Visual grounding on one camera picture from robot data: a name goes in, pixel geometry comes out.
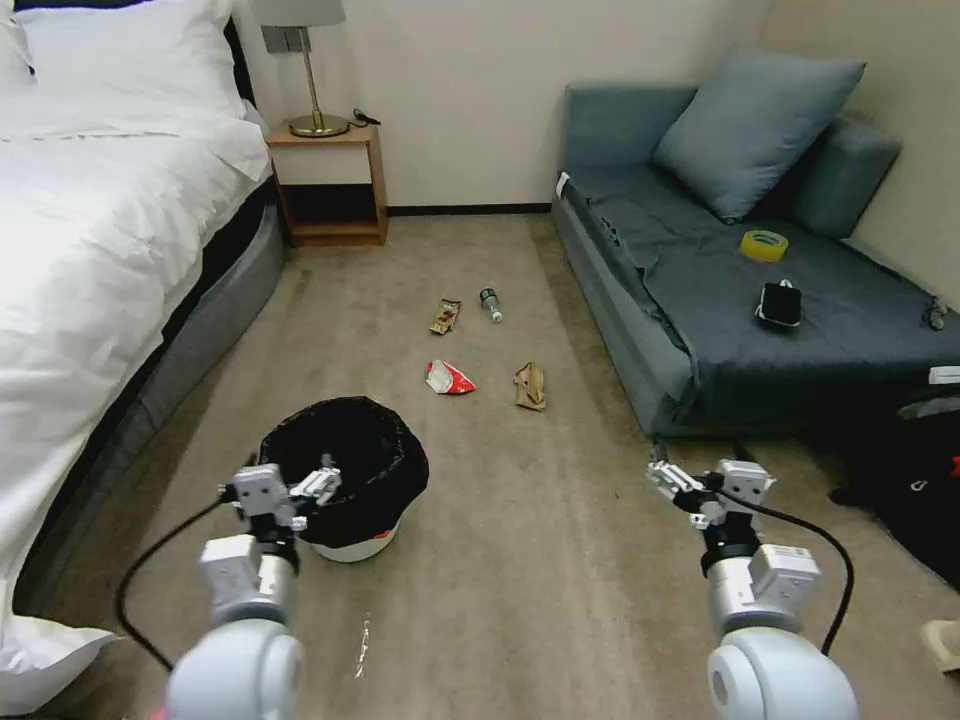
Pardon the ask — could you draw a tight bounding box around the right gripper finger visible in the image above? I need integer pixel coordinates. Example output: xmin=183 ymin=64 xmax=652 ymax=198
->
xmin=673 ymin=487 xmax=712 ymax=528
xmin=647 ymin=440 xmax=709 ymax=496

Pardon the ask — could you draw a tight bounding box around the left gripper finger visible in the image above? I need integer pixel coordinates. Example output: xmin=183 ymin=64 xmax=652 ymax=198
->
xmin=298 ymin=451 xmax=343 ymax=493
xmin=289 ymin=482 xmax=340 ymax=531

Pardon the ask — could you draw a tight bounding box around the white trash bin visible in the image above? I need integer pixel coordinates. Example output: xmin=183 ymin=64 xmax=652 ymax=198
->
xmin=305 ymin=512 xmax=411 ymax=565

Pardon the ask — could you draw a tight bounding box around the black bin liner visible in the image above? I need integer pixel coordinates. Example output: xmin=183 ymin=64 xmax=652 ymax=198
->
xmin=258 ymin=395 xmax=431 ymax=550

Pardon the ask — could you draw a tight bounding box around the blue-grey sofa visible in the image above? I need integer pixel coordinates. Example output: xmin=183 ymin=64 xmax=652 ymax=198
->
xmin=550 ymin=80 xmax=960 ymax=441

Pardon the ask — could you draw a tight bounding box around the red and white wrapper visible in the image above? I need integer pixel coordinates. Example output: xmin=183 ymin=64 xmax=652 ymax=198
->
xmin=425 ymin=359 xmax=479 ymax=397

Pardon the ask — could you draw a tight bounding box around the crumpled brown paper bag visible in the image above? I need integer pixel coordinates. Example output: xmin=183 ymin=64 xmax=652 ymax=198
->
xmin=512 ymin=362 xmax=550 ymax=413

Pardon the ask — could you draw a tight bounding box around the black bag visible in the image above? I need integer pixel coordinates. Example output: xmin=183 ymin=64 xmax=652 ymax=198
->
xmin=827 ymin=385 xmax=960 ymax=588

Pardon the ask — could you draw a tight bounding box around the grey bed base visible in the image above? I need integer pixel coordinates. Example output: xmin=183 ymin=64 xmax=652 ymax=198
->
xmin=13 ymin=178 xmax=288 ymax=618

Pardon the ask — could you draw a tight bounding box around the yellow tape roll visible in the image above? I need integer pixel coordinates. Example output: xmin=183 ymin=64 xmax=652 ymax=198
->
xmin=739 ymin=228 xmax=788 ymax=263

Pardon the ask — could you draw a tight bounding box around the beige slipper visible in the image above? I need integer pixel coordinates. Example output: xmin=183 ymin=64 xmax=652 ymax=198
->
xmin=920 ymin=618 xmax=960 ymax=677

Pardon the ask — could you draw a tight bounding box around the white bed duvet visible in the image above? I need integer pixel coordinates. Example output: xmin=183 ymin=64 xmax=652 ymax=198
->
xmin=0 ymin=92 xmax=272 ymax=696

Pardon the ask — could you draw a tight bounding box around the wooden nightstand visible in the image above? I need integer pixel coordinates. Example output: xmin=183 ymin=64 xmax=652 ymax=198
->
xmin=265 ymin=122 xmax=390 ymax=250

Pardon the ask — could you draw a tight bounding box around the blue bolster cushion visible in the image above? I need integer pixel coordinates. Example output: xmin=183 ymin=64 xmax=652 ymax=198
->
xmin=790 ymin=115 xmax=902 ymax=241

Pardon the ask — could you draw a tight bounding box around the brass table lamp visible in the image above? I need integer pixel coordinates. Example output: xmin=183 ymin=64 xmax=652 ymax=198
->
xmin=249 ymin=0 xmax=352 ymax=139

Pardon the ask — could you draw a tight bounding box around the square blue cushion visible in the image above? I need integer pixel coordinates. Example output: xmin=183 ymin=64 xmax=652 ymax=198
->
xmin=649 ymin=40 xmax=868 ymax=223

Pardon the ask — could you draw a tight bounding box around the black headboard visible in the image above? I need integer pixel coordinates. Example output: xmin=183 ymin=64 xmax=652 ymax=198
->
xmin=223 ymin=13 xmax=262 ymax=108

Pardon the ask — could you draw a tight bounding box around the large white pillow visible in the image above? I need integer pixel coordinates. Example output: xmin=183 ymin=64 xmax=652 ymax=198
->
xmin=0 ymin=0 xmax=250 ymax=141

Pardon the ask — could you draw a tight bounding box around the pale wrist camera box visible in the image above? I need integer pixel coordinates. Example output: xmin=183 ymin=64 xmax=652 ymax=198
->
xmin=714 ymin=458 xmax=775 ymax=513
xmin=230 ymin=464 xmax=288 ymax=520

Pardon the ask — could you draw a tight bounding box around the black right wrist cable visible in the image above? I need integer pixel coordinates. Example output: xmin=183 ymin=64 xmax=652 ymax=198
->
xmin=738 ymin=496 xmax=857 ymax=655

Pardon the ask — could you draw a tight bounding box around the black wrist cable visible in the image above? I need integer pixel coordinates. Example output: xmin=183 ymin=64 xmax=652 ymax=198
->
xmin=115 ymin=483 xmax=250 ymax=673
xmin=738 ymin=496 xmax=857 ymax=655

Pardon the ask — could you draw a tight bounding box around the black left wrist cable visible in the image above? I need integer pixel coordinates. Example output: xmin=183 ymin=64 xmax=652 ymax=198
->
xmin=115 ymin=483 xmax=250 ymax=673

